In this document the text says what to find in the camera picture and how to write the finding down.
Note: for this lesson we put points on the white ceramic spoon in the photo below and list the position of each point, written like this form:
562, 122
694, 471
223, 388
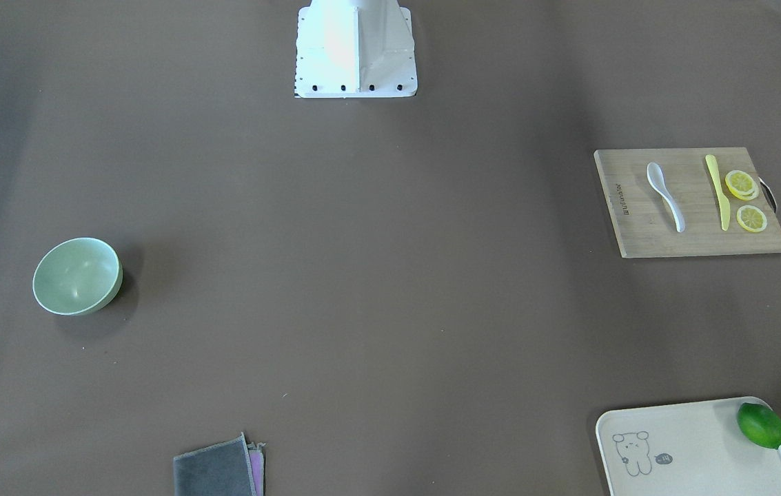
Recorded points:
656, 179

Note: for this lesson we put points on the light green bowl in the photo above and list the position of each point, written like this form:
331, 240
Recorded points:
77, 277

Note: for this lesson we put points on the wooden cutting board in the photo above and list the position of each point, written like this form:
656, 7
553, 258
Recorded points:
642, 222

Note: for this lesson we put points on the grey folded cloth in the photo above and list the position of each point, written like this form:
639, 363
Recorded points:
236, 467

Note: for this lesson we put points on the yellow plastic knife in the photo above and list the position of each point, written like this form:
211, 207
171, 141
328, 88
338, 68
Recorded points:
724, 207

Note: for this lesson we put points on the single lemon slice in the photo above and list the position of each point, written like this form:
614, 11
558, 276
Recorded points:
752, 219

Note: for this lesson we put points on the cream tray with bear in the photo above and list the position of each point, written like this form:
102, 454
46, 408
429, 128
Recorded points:
693, 448

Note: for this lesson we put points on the green lime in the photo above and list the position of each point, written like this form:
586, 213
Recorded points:
760, 425

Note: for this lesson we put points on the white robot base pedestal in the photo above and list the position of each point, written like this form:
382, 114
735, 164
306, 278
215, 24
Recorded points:
355, 50

